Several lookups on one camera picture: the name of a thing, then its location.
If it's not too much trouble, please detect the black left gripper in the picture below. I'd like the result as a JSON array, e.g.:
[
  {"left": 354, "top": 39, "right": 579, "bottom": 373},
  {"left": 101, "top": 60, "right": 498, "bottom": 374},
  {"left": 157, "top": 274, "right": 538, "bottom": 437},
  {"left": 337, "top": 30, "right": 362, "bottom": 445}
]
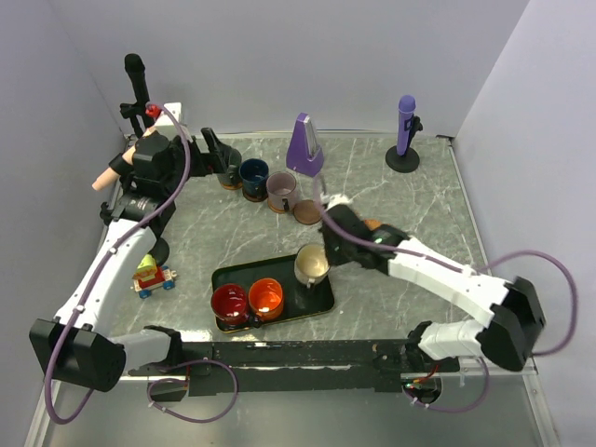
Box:
[{"left": 164, "top": 128, "right": 232, "bottom": 196}]

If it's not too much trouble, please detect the dark green cup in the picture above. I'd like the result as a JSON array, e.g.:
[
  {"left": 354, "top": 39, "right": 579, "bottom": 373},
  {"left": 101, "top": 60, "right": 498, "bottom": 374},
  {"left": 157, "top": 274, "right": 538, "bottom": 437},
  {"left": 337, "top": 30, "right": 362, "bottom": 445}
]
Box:
[{"left": 217, "top": 145, "right": 242, "bottom": 184}]

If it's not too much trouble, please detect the cream cup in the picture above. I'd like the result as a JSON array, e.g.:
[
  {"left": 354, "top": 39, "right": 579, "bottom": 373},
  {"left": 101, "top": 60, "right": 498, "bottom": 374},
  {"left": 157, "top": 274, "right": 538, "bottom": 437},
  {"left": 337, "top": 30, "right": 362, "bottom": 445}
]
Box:
[{"left": 294, "top": 243, "right": 330, "bottom": 288}]

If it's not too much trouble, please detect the dark blue cup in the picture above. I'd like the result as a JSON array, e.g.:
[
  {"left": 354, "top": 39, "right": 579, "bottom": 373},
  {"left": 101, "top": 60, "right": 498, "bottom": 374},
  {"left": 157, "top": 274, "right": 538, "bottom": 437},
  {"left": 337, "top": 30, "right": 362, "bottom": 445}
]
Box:
[{"left": 238, "top": 158, "right": 269, "bottom": 196}]

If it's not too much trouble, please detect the woven rattan coaster front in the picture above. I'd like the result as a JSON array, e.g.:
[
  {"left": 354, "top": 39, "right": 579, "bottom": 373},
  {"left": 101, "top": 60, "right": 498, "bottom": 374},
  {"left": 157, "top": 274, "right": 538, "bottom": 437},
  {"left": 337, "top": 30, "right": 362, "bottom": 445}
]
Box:
[{"left": 364, "top": 219, "right": 382, "bottom": 231}]

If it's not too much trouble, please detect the dark walnut coaster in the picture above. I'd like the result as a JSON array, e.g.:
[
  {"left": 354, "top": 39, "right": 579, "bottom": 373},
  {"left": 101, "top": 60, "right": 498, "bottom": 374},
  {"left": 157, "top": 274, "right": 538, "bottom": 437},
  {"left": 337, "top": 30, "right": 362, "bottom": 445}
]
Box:
[
  {"left": 293, "top": 199, "right": 321, "bottom": 225},
  {"left": 242, "top": 190, "right": 267, "bottom": 203}
]

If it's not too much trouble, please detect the lilac cup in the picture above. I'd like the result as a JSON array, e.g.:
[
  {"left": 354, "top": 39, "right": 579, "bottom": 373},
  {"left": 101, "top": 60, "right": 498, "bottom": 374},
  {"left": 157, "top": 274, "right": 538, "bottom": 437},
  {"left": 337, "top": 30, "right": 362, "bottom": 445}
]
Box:
[{"left": 266, "top": 171, "right": 300, "bottom": 212}]

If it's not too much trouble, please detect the orange cup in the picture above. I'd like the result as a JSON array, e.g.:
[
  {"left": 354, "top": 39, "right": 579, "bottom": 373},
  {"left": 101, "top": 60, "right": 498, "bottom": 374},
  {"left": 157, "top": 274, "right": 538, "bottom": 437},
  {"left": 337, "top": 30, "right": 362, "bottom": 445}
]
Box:
[{"left": 249, "top": 278, "right": 284, "bottom": 321}]

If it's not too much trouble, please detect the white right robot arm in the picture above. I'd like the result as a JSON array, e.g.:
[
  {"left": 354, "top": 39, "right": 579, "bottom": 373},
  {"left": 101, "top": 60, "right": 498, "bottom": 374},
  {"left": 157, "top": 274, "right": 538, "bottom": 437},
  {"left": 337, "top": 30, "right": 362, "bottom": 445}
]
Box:
[{"left": 320, "top": 196, "right": 546, "bottom": 372}]

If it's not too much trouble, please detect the black arm base beam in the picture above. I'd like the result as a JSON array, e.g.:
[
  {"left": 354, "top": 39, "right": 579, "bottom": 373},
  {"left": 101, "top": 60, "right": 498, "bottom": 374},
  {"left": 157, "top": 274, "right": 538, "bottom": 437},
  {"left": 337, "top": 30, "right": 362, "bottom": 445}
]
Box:
[{"left": 128, "top": 339, "right": 462, "bottom": 397}]

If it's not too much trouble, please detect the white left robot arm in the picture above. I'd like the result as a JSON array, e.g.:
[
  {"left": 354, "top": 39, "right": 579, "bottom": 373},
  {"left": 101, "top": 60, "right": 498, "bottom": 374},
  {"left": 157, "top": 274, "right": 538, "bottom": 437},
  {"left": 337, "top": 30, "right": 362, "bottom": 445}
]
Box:
[{"left": 29, "top": 130, "right": 225, "bottom": 392}]

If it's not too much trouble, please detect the red cup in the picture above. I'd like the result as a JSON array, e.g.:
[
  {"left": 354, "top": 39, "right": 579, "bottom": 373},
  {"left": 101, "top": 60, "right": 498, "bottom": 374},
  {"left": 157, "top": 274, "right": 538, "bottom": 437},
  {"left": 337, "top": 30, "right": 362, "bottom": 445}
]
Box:
[{"left": 210, "top": 283, "right": 250, "bottom": 326}]

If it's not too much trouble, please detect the black tray gold rim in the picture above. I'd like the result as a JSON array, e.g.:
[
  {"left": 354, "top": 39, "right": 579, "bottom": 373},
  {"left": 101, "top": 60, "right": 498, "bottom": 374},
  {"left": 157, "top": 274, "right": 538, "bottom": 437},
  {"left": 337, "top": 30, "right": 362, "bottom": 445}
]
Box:
[{"left": 211, "top": 254, "right": 335, "bottom": 333}]

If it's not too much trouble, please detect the purple metronome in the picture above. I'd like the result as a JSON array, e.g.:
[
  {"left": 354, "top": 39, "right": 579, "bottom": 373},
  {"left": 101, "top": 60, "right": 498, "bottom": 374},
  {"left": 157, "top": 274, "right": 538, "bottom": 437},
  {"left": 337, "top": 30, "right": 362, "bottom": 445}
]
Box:
[{"left": 286, "top": 113, "right": 324, "bottom": 178}]

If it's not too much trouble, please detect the black purple-microphone stand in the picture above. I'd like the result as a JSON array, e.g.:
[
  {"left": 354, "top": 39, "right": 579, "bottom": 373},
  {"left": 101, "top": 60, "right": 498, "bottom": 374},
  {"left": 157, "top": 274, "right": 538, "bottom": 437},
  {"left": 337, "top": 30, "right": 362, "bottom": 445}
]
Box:
[{"left": 385, "top": 115, "right": 423, "bottom": 173}]

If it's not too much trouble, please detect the beige microphone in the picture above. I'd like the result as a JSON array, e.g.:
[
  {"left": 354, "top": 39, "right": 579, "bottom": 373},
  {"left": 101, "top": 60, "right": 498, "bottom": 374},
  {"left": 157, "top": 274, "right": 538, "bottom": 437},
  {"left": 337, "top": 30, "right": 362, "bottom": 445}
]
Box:
[{"left": 92, "top": 144, "right": 136, "bottom": 191}]

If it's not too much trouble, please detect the empty black microphone stand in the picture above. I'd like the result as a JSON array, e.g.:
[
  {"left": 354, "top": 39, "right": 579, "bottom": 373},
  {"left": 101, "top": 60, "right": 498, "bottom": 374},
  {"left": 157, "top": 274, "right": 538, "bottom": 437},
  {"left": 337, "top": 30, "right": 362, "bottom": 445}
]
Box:
[{"left": 149, "top": 237, "right": 169, "bottom": 266}]

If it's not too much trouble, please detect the black microphone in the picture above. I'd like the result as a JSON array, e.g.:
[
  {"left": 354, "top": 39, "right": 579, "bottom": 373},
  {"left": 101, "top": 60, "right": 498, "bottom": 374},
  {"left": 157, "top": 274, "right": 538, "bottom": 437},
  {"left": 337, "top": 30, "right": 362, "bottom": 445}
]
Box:
[{"left": 124, "top": 53, "right": 150, "bottom": 131}]

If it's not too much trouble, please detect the colourful toy block figure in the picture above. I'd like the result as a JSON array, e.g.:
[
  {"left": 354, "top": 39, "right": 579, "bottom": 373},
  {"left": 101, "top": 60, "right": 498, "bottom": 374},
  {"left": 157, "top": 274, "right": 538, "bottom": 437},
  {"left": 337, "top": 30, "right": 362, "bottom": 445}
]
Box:
[{"left": 132, "top": 254, "right": 177, "bottom": 299}]

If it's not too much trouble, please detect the purple microphone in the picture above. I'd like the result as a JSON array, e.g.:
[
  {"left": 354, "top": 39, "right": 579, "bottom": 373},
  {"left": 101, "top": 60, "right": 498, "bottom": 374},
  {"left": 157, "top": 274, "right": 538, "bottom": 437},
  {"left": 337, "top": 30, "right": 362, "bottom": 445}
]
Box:
[{"left": 396, "top": 95, "right": 416, "bottom": 156}]

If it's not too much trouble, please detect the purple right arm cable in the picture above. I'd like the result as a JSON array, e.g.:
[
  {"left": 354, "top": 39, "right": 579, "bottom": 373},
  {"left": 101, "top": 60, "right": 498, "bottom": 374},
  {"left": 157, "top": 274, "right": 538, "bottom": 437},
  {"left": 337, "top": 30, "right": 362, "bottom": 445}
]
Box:
[{"left": 312, "top": 174, "right": 579, "bottom": 415}]

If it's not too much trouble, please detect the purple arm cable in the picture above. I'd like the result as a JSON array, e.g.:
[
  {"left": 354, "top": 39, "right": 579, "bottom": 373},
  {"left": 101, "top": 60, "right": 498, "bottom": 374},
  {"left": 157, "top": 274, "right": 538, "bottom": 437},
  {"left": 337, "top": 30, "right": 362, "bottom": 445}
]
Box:
[
  {"left": 44, "top": 101, "right": 239, "bottom": 426},
  {"left": 312, "top": 174, "right": 579, "bottom": 415}
]

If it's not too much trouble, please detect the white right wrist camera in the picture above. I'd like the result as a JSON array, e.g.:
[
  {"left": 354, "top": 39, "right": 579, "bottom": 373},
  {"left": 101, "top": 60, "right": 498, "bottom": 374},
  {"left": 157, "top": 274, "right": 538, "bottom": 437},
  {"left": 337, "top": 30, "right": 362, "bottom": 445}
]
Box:
[{"left": 325, "top": 194, "right": 353, "bottom": 209}]

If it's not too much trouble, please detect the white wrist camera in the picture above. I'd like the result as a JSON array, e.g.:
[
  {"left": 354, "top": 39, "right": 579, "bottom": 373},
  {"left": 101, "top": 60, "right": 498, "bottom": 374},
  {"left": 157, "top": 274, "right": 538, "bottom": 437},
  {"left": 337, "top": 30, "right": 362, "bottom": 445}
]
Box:
[
  {"left": 325, "top": 194, "right": 353, "bottom": 209},
  {"left": 143, "top": 102, "right": 185, "bottom": 141}
]

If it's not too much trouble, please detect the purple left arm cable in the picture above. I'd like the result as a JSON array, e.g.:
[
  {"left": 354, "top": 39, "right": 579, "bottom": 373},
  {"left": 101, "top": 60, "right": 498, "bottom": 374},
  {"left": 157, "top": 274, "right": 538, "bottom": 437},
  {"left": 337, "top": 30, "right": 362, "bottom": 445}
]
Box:
[{"left": 44, "top": 101, "right": 239, "bottom": 426}]

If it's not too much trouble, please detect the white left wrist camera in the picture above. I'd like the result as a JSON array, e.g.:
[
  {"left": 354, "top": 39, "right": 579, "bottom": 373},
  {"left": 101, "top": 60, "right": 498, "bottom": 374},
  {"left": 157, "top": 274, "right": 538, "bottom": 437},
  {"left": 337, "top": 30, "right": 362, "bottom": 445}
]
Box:
[{"left": 143, "top": 102, "right": 185, "bottom": 141}]

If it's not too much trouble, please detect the aluminium frame rail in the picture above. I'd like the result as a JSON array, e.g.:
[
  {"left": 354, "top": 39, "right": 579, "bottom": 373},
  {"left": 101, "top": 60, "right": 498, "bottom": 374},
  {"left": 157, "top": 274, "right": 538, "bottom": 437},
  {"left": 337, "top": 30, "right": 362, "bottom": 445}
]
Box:
[{"left": 44, "top": 338, "right": 539, "bottom": 383}]

